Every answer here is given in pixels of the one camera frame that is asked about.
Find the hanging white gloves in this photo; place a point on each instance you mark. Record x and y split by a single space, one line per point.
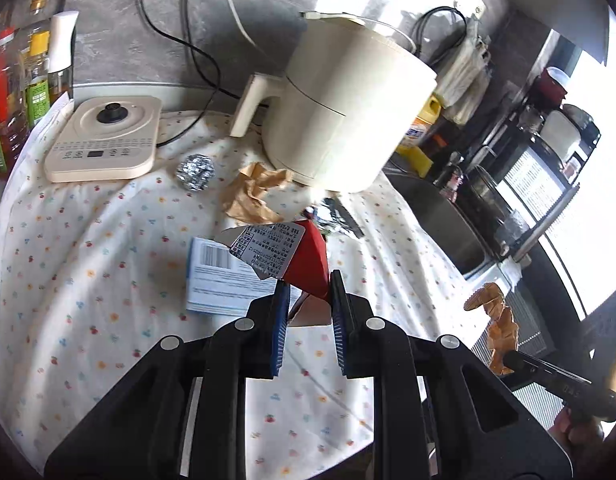
465 75

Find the black silver foil wrapper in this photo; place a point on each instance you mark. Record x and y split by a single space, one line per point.
338 217

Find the cream kettle heating base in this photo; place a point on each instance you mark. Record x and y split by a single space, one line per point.
102 140

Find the torn red carton piece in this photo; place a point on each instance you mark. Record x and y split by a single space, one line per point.
310 260

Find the steel sink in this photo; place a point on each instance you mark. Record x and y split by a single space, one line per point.
448 230

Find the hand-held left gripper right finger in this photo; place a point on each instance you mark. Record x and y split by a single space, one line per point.
339 325

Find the black dish rack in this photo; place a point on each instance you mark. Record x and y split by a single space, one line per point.
543 185

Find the steel pot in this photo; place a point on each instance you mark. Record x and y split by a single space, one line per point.
493 205

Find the blue white paper leaflet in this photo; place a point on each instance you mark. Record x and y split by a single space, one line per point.
212 280

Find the floral white tablecloth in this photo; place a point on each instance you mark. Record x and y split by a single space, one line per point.
112 285

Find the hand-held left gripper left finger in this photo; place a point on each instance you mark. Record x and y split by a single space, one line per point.
280 325

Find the person's right hand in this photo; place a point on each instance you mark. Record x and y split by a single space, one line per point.
578 432

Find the brown paper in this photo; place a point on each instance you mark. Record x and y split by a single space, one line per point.
498 325
258 192

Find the cream air fryer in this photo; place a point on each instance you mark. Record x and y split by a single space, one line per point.
348 105

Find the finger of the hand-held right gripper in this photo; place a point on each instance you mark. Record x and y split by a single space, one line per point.
543 367

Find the crumpled foil ball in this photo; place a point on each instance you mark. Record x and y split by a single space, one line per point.
195 172

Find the yellow sponge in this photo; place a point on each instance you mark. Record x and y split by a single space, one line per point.
422 162

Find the white container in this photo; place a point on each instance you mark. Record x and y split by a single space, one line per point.
568 132

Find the yellow detergent bottle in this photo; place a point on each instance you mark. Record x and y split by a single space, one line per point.
420 127

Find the white oil spray bottle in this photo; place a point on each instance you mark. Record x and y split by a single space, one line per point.
62 55

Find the row of condiment bottles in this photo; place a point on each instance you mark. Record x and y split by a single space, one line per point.
17 95

